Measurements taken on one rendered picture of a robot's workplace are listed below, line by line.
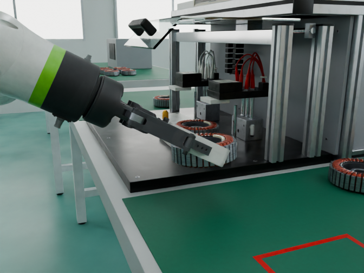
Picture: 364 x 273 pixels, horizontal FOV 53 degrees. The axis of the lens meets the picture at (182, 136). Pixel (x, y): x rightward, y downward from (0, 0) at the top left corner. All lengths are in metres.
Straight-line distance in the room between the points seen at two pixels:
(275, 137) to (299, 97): 0.22
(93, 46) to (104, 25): 0.33
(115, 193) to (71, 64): 0.27
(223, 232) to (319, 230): 0.14
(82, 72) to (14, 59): 0.09
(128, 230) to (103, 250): 1.39
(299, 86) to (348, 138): 0.18
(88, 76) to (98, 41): 5.08
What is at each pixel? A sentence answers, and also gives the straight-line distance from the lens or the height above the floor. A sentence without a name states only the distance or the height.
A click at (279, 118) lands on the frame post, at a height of 0.87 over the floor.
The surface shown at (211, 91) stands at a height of 0.90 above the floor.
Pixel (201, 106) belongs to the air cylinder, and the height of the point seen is 0.81.
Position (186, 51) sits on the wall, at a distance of 5.98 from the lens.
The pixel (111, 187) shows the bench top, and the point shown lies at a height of 0.75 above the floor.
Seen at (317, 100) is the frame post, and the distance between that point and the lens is 0.84.
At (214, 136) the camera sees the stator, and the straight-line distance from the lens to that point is 0.65.
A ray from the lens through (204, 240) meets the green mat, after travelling 0.54.
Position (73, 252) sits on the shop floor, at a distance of 1.97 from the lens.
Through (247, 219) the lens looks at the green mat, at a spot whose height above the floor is 0.75.
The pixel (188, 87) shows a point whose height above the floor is 0.88.
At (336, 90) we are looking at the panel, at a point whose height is 0.91.
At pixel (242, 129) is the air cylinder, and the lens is 0.96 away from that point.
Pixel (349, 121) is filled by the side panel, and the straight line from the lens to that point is 0.89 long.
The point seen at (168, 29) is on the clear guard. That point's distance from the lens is 0.71.
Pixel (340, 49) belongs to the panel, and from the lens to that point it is 0.88.
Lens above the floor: 1.03
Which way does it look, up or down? 15 degrees down
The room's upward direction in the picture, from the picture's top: straight up
